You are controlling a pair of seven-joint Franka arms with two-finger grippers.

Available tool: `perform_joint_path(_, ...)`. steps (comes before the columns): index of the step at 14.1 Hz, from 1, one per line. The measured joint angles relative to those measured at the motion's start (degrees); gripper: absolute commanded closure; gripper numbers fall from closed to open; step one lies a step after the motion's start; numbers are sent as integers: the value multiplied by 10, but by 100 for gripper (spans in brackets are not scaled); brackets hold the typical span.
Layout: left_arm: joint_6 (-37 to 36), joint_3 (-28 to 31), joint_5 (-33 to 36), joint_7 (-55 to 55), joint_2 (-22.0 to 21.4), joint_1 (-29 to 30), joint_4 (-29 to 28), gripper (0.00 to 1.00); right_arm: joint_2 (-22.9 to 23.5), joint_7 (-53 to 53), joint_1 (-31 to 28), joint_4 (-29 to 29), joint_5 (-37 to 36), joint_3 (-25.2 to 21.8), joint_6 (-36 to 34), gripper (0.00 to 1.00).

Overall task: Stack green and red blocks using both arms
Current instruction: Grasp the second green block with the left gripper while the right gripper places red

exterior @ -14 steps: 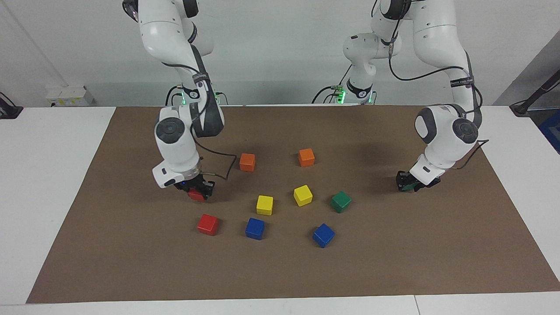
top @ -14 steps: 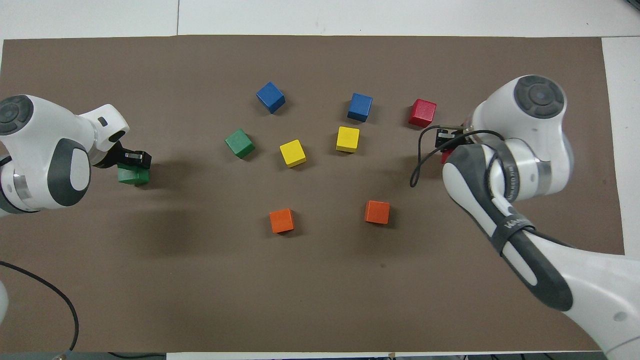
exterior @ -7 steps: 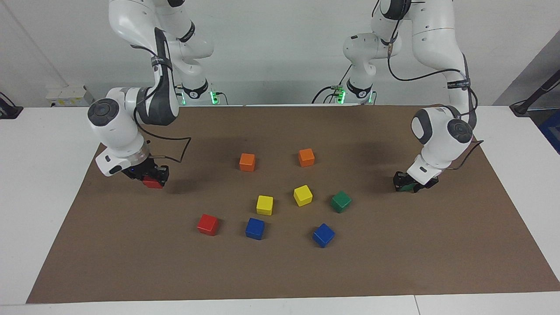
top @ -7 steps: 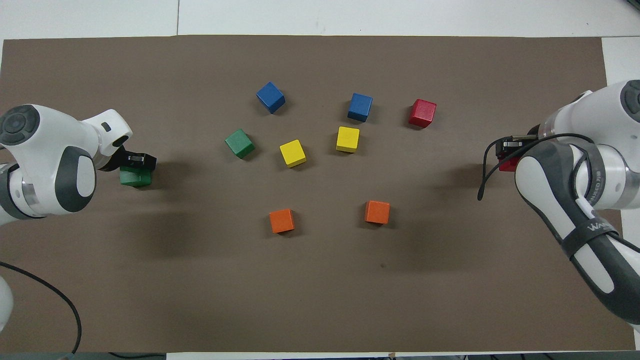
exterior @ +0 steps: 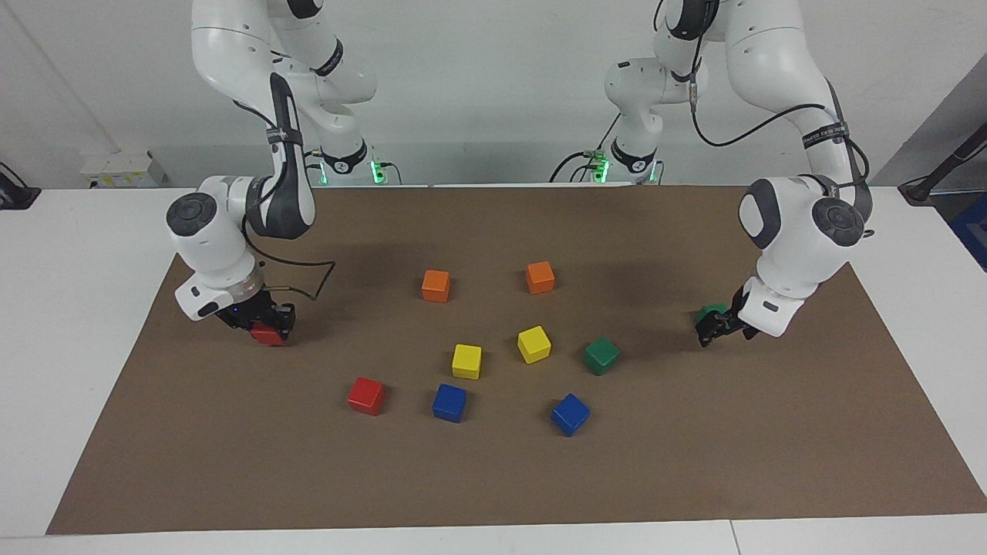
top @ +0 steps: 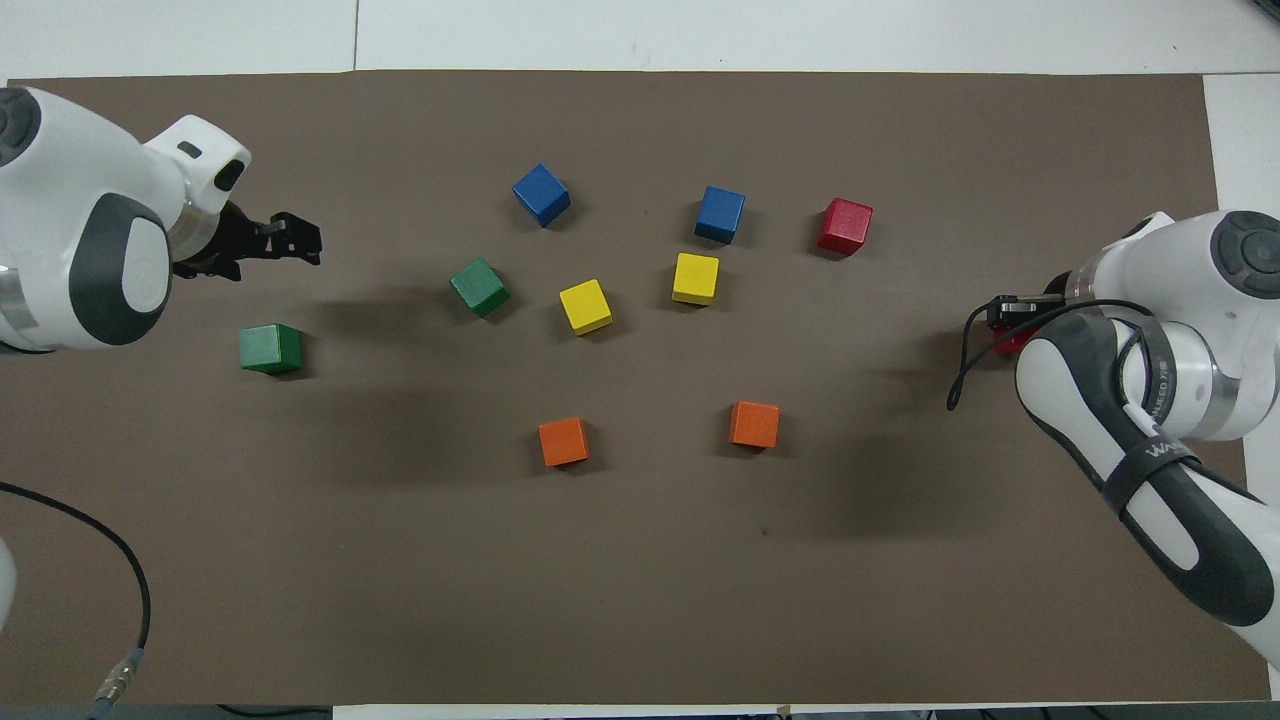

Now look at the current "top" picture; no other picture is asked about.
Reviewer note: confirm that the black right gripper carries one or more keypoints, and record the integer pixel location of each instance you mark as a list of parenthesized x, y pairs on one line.
[(1055, 297)]

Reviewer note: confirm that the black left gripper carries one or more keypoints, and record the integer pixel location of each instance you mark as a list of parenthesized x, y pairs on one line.
[(220, 245)]

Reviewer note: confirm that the green wooden cube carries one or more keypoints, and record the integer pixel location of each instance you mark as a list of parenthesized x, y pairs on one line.
[(270, 348), (479, 287)]

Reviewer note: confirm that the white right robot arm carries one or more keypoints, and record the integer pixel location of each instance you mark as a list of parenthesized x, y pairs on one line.
[(1200, 260)]

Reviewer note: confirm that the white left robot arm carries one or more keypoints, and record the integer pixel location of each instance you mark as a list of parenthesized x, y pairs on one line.
[(60, 180)]

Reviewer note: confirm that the blue wooden cube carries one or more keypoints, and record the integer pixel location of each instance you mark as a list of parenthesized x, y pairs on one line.
[(541, 195), (720, 213)]

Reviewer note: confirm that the orange wooden cube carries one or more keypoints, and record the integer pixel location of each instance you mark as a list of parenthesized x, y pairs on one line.
[(564, 441), (754, 424)]

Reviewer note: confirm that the yellow wooden cube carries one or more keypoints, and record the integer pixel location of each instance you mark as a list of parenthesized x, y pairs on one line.
[(585, 306), (696, 278)]

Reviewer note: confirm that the brown table mat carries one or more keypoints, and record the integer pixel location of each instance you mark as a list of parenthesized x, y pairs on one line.
[(640, 560)]

